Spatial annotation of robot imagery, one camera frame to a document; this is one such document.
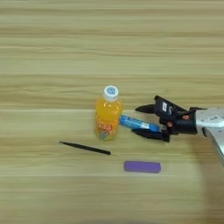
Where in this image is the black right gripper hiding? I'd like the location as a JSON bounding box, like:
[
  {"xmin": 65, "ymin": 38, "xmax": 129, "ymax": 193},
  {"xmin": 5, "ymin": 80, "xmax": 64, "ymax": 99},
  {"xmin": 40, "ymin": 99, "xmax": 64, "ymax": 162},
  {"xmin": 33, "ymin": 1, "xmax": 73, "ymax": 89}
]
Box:
[{"xmin": 130, "ymin": 103, "xmax": 203, "ymax": 144}]

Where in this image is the blue glue stick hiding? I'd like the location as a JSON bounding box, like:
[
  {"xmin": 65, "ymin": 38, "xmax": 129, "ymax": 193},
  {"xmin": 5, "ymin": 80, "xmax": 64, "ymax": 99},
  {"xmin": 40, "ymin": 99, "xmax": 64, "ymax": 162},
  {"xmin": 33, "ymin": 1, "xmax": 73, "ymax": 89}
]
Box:
[{"xmin": 119, "ymin": 114, "xmax": 162, "ymax": 133}]

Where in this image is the orange juice bottle white cap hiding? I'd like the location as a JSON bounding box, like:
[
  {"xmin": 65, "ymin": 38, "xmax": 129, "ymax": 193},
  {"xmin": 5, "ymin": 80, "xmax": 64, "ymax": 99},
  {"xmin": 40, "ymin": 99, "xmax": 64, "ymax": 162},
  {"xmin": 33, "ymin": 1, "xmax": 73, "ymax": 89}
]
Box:
[{"xmin": 93, "ymin": 85, "xmax": 124, "ymax": 142}]

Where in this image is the purple rectangular eraser block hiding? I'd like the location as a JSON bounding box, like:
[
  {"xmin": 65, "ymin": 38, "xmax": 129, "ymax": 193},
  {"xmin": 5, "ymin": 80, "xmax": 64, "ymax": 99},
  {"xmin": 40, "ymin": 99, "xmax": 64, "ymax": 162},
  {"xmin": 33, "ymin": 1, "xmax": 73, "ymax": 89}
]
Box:
[{"xmin": 123, "ymin": 160, "xmax": 162, "ymax": 174}]

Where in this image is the thin black stick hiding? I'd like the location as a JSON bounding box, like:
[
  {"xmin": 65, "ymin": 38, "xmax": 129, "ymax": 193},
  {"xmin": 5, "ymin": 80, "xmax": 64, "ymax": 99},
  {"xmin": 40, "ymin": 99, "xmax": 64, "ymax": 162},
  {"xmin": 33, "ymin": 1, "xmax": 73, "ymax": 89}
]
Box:
[{"xmin": 59, "ymin": 140, "xmax": 112, "ymax": 156}]

